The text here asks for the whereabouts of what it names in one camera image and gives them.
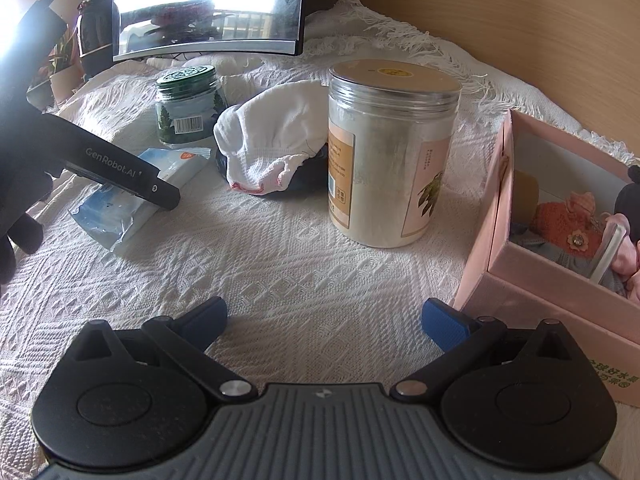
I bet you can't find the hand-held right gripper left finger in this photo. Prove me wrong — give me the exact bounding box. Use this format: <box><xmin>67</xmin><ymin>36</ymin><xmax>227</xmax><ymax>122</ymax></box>
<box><xmin>65</xmin><ymin>296</ymin><xmax>258</xmax><ymax>403</ymax></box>

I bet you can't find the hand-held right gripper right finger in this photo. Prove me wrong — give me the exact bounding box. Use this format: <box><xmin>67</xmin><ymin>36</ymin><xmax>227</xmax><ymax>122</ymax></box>
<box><xmin>391</xmin><ymin>298</ymin><xmax>576</xmax><ymax>403</ymax></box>

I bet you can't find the blue wet wipes packet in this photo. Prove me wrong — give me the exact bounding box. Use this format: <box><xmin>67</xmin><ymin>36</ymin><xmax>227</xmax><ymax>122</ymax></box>
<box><xmin>69</xmin><ymin>147</ymin><xmax>213</xmax><ymax>256</ymax></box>

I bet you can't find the pink cardboard box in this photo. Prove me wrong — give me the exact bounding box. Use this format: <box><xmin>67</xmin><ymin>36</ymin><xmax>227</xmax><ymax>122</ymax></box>
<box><xmin>452</xmin><ymin>108</ymin><xmax>640</xmax><ymax>406</ymax></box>

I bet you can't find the grey knitted cloth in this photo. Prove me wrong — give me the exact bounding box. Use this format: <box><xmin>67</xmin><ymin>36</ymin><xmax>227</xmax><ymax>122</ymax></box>
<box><xmin>509</xmin><ymin>220</ymin><xmax>632</xmax><ymax>297</ymax></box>

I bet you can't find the orange knitted doll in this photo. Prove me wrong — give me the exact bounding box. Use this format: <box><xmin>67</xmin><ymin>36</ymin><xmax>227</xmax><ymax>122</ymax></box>
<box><xmin>531</xmin><ymin>192</ymin><xmax>610</xmax><ymax>252</ymax></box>

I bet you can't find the pink soft cloth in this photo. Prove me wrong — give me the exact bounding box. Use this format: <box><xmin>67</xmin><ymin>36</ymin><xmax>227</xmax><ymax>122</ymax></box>
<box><xmin>602</xmin><ymin>212</ymin><xmax>640</xmax><ymax>307</ymax></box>

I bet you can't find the black plush toy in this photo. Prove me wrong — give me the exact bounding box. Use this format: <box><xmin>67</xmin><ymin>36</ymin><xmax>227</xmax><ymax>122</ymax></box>
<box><xmin>612</xmin><ymin>164</ymin><xmax>640</xmax><ymax>243</ymax></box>

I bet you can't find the person's left hand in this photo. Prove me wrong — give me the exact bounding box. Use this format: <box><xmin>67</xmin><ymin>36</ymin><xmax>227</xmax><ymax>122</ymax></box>
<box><xmin>0</xmin><ymin>106</ymin><xmax>55</xmax><ymax>286</ymax></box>

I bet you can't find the white woven blanket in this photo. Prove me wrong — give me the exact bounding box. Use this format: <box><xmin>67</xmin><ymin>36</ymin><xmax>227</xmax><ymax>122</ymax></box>
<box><xmin>0</xmin><ymin>0</ymin><xmax>640</xmax><ymax>480</ymax></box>

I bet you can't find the green glass jar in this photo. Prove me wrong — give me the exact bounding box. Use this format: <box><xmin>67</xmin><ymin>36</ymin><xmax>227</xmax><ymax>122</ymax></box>
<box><xmin>155</xmin><ymin>65</ymin><xmax>224</xmax><ymax>149</ymax></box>

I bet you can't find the dark vase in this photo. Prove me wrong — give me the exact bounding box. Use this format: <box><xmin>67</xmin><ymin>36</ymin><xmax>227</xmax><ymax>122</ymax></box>
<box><xmin>76</xmin><ymin>0</ymin><xmax>119</xmax><ymax>77</ymax></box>

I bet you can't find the white cloth with pink trim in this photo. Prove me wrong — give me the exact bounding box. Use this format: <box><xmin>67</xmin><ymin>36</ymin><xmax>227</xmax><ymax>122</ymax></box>
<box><xmin>213</xmin><ymin>80</ymin><xmax>331</xmax><ymax>195</ymax></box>

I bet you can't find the clear jar of white powder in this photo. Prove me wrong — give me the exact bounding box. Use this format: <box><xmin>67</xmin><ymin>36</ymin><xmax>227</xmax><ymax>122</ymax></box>
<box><xmin>327</xmin><ymin>59</ymin><xmax>462</xmax><ymax>249</ymax></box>

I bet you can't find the curved computer monitor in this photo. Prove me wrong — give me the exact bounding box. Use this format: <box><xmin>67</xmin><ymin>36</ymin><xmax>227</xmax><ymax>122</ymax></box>
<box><xmin>111</xmin><ymin>0</ymin><xmax>307</xmax><ymax>64</ymax></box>

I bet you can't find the wooden back panel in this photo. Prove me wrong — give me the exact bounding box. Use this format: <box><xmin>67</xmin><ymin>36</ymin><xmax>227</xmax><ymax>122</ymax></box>
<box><xmin>0</xmin><ymin>0</ymin><xmax>640</xmax><ymax>171</ymax></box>

